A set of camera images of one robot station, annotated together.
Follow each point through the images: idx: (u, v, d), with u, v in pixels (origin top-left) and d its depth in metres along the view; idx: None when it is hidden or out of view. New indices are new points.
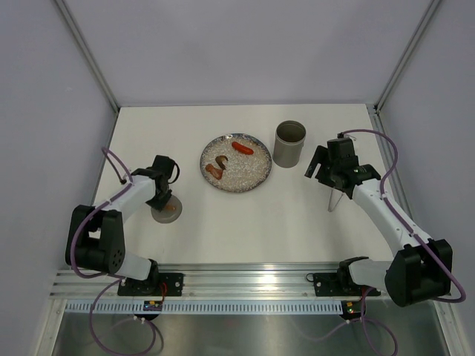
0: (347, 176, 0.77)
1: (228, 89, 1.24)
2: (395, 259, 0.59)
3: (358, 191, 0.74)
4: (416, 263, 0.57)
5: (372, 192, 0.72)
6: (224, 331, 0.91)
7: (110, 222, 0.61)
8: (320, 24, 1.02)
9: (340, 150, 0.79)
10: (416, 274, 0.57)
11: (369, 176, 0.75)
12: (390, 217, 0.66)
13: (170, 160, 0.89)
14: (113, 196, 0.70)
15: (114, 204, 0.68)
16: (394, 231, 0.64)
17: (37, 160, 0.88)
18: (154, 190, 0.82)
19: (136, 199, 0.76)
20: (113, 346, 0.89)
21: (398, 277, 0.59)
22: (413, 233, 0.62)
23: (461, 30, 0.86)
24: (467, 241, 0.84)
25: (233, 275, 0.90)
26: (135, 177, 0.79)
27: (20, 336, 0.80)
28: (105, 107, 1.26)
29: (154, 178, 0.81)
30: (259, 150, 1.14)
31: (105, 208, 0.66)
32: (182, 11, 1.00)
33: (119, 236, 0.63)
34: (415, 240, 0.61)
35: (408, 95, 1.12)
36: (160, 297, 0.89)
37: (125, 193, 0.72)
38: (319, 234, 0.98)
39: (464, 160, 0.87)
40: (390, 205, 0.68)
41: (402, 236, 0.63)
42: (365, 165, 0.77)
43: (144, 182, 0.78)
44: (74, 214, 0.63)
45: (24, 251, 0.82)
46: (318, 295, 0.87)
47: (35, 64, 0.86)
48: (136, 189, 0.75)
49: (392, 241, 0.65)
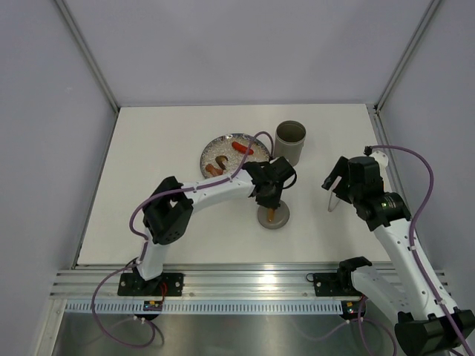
0: (374, 211, 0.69)
1: (229, 88, 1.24)
2: (416, 323, 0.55)
3: (381, 232, 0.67)
4: (438, 336, 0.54)
5: (401, 238, 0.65)
6: (225, 331, 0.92)
7: (179, 211, 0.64)
8: (320, 24, 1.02)
9: (364, 176, 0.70)
10: (435, 343, 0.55)
11: (396, 213, 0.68)
12: (416, 274, 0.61)
13: (287, 171, 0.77)
14: (205, 184, 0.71)
15: (199, 192, 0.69)
16: (419, 294, 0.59)
17: (36, 159, 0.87)
18: (249, 193, 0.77)
19: (224, 195, 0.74)
20: (116, 333, 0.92)
21: (413, 339, 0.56)
22: (439, 301, 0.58)
23: (461, 31, 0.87)
24: (464, 242, 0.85)
25: (233, 275, 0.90)
26: (242, 170, 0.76)
27: (21, 337, 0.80)
28: (105, 107, 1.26)
29: (254, 183, 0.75)
30: (259, 150, 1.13)
31: (187, 193, 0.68)
32: (182, 12, 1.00)
33: (181, 224, 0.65)
34: (441, 309, 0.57)
35: (408, 94, 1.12)
36: (160, 297, 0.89)
37: (217, 185, 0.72)
38: (320, 236, 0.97)
39: (463, 161, 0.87)
40: (418, 262, 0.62)
41: (427, 301, 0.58)
42: (392, 196, 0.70)
43: (240, 183, 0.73)
44: (168, 181, 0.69)
45: (24, 253, 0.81)
46: (318, 295, 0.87)
47: (34, 64, 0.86)
48: (228, 186, 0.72)
49: (413, 299, 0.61)
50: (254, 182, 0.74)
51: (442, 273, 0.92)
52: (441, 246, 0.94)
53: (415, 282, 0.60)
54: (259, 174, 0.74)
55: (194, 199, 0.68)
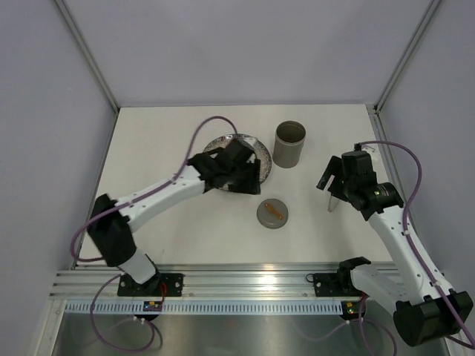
0: (367, 199, 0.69)
1: (229, 89, 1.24)
2: (414, 307, 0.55)
3: (375, 219, 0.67)
4: (435, 317, 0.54)
5: (395, 224, 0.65)
6: (225, 331, 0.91)
7: (115, 231, 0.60)
8: (320, 24, 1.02)
9: (356, 166, 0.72)
10: (431, 325, 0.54)
11: (390, 201, 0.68)
12: (410, 258, 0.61)
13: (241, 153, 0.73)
14: (142, 195, 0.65)
15: (136, 205, 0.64)
16: (414, 277, 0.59)
17: (36, 159, 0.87)
18: (200, 190, 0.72)
19: (171, 201, 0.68)
20: (112, 339, 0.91)
21: (411, 322, 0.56)
22: (434, 283, 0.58)
23: (460, 31, 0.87)
24: (464, 242, 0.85)
25: (233, 275, 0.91)
26: (188, 167, 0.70)
27: (20, 337, 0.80)
28: (105, 107, 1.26)
29: (203, 179, 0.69)
30: (259, 150, 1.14)
31: (122, 210, 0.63)
32: (182, 12, 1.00)
33: (125, 242, 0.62)
34: (437, 291, 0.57)
35: (408, 95, 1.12)
36: (160, 297, 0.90)
37: (156, 193, 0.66)
38: (320, 235, 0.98)
39: (463, 161, 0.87)
40: (413, 247, 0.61)
41: (423, 284, 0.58)
42: (385, 185, 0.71)
43: (186, 183, 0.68)
44: (99, 202, 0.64)
45: (23, 253, 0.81)
46: (318, 295, 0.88)
47: (35, 64, 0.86)
48: (171, 191, 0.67)
49: (409, 283, 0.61)
50: (202, 178, 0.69)
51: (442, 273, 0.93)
52: (441, 245, 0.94)
53: (411, 267, 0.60)
54: (208, 169, 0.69)
55: (131, 215, 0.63)
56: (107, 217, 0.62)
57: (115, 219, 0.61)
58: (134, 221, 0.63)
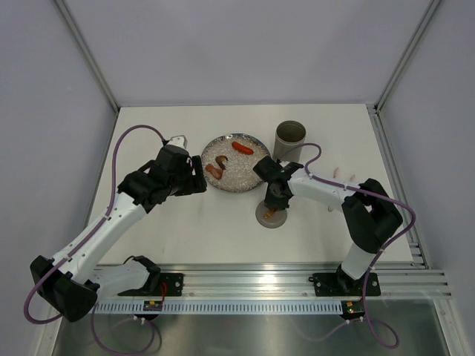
0: (280, 179, 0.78)
1: (230, 88, 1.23)
2: (346, 213, 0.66)
3: (292, 188, 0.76)
4: (358, 205, 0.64)
5: (303, 176, 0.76)
6: (224, 331, 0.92)
7: (62, 291, 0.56)
8: (320, 23, 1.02)
9: (262, 167, 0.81)
10: (368, 216, 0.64)
11: (294, 167, 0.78)
12: (322, 185, 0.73)
13: (174, 162, 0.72)
14: (77, 245, 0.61)
15: (75, 258, 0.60)
16: (332, 193, 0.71)
17: (35, 159, 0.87)
18: (148, 209, 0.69)
19: (114, 236, 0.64)
20: (113, 346, 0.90)
21: (358, 229, 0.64)
22: (345, 187, 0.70)
23: (461, 30, 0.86)
24: (465, 242, 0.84)
25: (234, 275, 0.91)
26: (119, 198, 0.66)
27: (20, 337, 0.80)
28: (105, 107, 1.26)
29: (138, 202, 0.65)
30: (259, 150, 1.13)
31: (61, 268, 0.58)
32: (182, 11, 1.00)
33: (78, 295, 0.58)
34: (350, 190, 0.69)
35: (407, 94, 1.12)
36: (159, 297, 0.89)
37: (93, 236, 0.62)
38: (320, 235, 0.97)
39: (463, 159, 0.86)
40: (320, 179, 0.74)
41: (338, 193, 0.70)
42: (288, 164, 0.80)
43: (122, 213, 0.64)
44: (33, 267, 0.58)
45: (24, 251, 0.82)
46: (318, 295, 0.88)
47: (35, 65, 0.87)
48: (108, 229, 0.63)
49: (336, 204, 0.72)
50: (137, 202, 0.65)
51: (442, 273, 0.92)
52: (441, 246, 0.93)
53: (325, 190, 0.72)
54: (142, 191, 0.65)
55: (73, 269, 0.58)
56: (49, 280, 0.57)
57: (56, 281, 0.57)
58: (79, 274, 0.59)
